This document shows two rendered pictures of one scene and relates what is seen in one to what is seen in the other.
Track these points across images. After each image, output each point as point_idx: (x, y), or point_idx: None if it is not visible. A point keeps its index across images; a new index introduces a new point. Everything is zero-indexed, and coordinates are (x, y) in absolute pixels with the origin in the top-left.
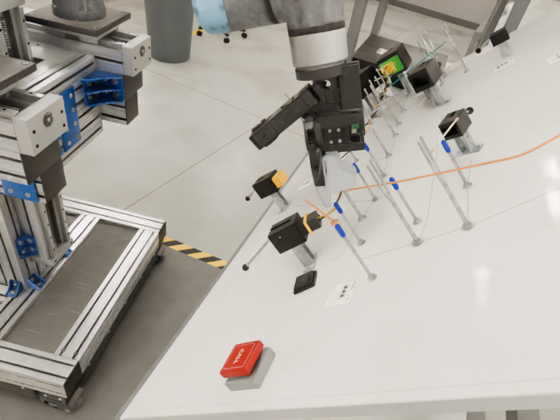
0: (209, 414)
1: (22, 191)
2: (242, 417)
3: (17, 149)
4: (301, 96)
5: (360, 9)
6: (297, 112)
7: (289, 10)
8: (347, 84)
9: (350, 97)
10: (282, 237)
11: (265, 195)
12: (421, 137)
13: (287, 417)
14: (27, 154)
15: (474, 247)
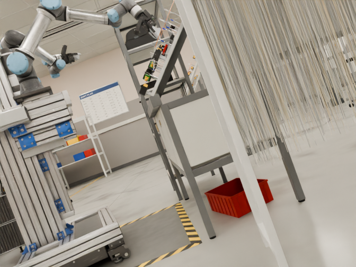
0: (167, 57)
1: (66, 130)
2: (172, 48)
3: (65, 103)
4: (139, 18)
5: (132, 67)
6: (140, 20)
7: (127, 6)
8: (145, 12)
9: (148, 14)
10: (156, 53)
11: (144, 92)
12: (163, 9)
13: (178, 36)
14: (69, 103)
15: None
